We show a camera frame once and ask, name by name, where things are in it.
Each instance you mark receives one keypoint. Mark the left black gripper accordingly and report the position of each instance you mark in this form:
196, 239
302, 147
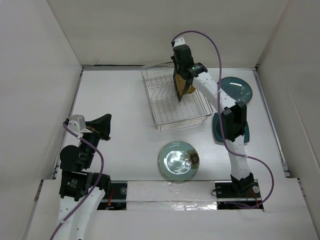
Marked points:
100, 126

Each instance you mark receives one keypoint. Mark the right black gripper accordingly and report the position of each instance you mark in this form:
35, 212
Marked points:
173, 57

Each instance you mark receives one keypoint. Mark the square brown yellow plate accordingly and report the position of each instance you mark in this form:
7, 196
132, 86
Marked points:
181, 86

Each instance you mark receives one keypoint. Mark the round woven bamboo plate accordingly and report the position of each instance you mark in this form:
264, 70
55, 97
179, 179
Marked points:
191, 90

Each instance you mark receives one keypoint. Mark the light green flower plate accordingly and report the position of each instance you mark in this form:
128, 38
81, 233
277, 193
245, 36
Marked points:
178, 161

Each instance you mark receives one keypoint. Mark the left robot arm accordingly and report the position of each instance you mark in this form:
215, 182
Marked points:
83, 183

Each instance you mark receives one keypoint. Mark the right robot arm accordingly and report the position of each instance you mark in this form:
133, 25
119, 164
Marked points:
232, 113

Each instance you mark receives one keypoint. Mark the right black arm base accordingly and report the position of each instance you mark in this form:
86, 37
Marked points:
228, 198

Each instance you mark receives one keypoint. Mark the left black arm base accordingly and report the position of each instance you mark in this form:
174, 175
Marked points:
116, 199

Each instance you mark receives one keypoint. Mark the round dark teal plate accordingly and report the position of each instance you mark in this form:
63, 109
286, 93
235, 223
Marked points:
237, 88

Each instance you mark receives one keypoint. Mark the square dark teal plate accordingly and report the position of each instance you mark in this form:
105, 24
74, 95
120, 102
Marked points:
217, 130

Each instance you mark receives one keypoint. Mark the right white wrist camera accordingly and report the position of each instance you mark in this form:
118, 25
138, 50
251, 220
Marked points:
179, 41

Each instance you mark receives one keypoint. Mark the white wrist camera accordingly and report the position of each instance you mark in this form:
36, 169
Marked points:
76, 123
179, 41

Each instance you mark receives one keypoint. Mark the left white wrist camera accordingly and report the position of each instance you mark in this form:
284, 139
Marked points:
76, 123

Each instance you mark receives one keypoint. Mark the metal wire dish rack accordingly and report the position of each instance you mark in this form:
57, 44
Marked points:
167, 111

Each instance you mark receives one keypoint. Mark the silver taped front rail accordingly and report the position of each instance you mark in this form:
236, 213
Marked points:
170, 196

